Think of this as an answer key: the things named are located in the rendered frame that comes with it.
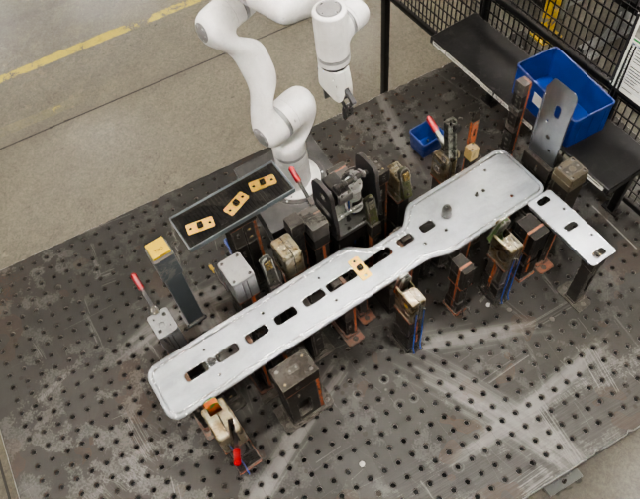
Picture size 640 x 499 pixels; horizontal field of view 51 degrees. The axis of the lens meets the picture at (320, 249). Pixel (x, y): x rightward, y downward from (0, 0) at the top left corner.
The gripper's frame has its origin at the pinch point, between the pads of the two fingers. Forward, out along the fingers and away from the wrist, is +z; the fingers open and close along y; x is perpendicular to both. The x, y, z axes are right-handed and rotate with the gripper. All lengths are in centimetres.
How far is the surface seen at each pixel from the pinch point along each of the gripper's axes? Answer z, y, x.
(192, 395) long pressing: 44, 30, -74
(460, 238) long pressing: 46, 33, 20
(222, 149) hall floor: 143, -129, -1
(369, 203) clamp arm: 36.1, 10.9, 1.3
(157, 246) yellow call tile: 28, -9, -61
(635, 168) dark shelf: 44, 46, 81
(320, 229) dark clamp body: 38.3, 8.5, -15.5
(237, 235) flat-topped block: 39, -6, -38
